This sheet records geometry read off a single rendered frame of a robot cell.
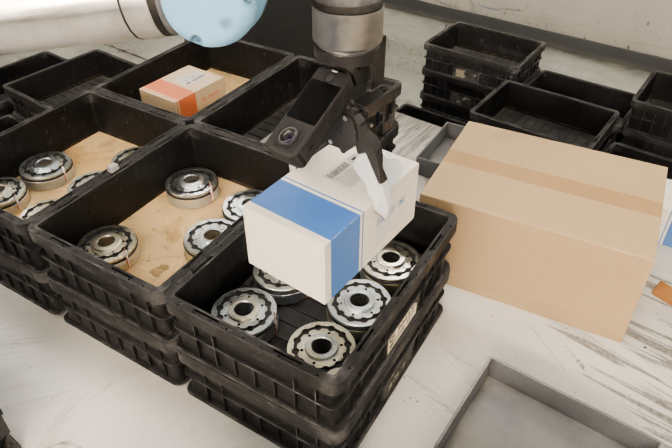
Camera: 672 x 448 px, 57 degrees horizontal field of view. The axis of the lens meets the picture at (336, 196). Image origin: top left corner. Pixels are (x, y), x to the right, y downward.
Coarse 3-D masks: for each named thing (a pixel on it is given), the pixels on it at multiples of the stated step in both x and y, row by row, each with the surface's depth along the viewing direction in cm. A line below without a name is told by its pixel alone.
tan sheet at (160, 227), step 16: (224, 192) 125; (144, 208) 121; (160, 208) 121; (176, 208) 121; (208, 208) 121; (128, 224) 117; (144, 224) 117; (160, 224) 117; (176, 224) 117; (192, 224) 117; (144, 240) 113; (160, 240) 113; (176, 240) 113; (144, 256) 109; (160, 256) 109; (176, 256) 109; (128, 272) 106; (144, 272) 106; (160, 272) 106
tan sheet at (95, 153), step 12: (84, 144) 140; (96, 144) 140; (108, 144) 140; (120, 144) 140; (132, 144) 140; (72, 156) 136; (84, 156) 136; (96, 156) 136; (108, 156) 136; (84, 168) 132; (96, 168) 132; (72, 180) 128; (36, 192) 125; (48, 192) 125; (60, 192) 125
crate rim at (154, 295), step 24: (240, 144) 121; (120, 168) 114; (48, 216) 103; (240, 216) 103; (48, 240) 98; (216, 240) 98; (96, 264) 93; (192, 264) 93; (144, 288) 89; (168, 288) 89
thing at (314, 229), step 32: (320, 160) 79; (352, 160) 79; (288, 192) 74; (320, 192) 74; (352, 192) 74; (256, 224) 72; (288, 224) 69; (320, 224) 69; (352, 224) 69; (384, 224) 77; (256, 256) 75; (288, 256) 71; (320, 256) 67; (352, 256) 72; (320, 288) 70
